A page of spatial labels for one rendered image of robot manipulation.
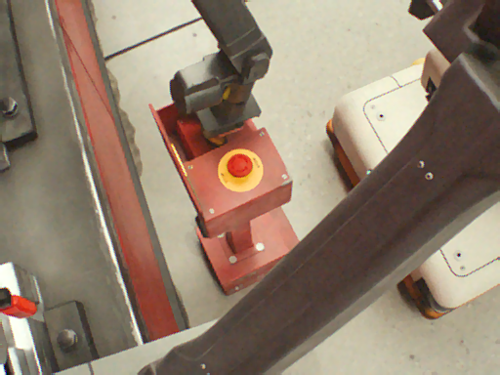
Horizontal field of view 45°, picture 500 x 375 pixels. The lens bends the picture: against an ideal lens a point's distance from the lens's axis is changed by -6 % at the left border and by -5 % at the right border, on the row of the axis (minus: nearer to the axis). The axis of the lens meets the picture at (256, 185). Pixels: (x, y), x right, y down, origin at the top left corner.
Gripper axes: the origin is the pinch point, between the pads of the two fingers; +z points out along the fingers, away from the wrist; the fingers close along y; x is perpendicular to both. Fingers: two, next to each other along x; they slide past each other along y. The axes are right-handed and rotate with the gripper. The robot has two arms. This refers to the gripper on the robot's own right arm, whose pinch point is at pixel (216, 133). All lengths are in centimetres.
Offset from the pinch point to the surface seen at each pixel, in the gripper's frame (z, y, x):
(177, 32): 68, -30, -68
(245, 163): -8.1, 1.2, 10.0
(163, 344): -21.0, 26.2, 32.4
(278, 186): -6.2, -3.0, 14.8
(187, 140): -0.6, 5.6, -0.2
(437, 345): 60, -54, 54
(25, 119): -9.6, 30.7, -8.0
